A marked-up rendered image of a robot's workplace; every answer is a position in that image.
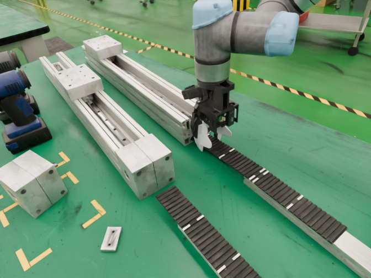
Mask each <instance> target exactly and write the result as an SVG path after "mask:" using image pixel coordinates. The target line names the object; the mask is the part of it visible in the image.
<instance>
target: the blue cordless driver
mask: <svg viewBox="0 0 371 278"><path fill-rule="evenodd" d="M30 87H31V84H30V82H29V80H28V78H27V76H26V74H25V72H24V70H21V69H18V71H17V72H16V71H15V70H12V71H8V72H4V73H1V74H0V111H1V112H3V111H4V112H5V113H6V114H7V116H8V117H9V118H10V119H11V120H12V121H13V123H11V124H8V125H5V127H4V129H5V131H3V132H2V137H3V140H4V144H5V146H6V148H7V150H8V151H10V152H11V154H17V153H20V152H22V151H24V150H26V149H29V148H32V147H34V146H36V145H39V144H41V143H43V142H46V141H48V140H50V139H52V134H51V133H50V131H49V129H48V127H47V125H46V123H45V122H44V120H43V119H42V118H41V117H39V118H38V117H37V116H36V115H34V114H33V109H32V108H31V106H30V105H29V104H28V102H27V101H26V100H25V99H24V97H23V96H22V95H19V94H18V93H21V92H24V91H25V89H26V88H28V89H30Z"/></svg>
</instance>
